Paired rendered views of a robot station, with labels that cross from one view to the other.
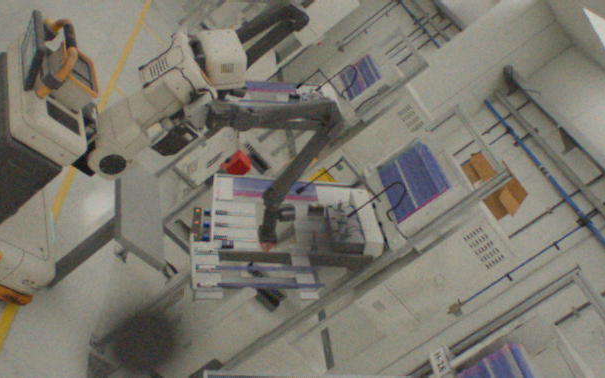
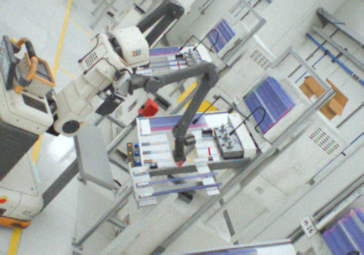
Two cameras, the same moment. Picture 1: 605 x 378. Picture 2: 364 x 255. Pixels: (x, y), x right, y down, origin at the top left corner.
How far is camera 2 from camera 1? 0.13 m
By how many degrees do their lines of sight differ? 2
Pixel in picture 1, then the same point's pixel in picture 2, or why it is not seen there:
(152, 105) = (91, 84)
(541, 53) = not seen: outside the picture
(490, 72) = (307, 14)
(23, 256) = (21, 196)
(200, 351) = (145, 237)
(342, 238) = (227, 149)
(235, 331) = (166, 221)
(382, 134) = (241, 71)
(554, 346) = not seen: outside the picture
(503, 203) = (332, 108)
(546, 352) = not seen: outside the picture
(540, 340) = not seen: outside the picture
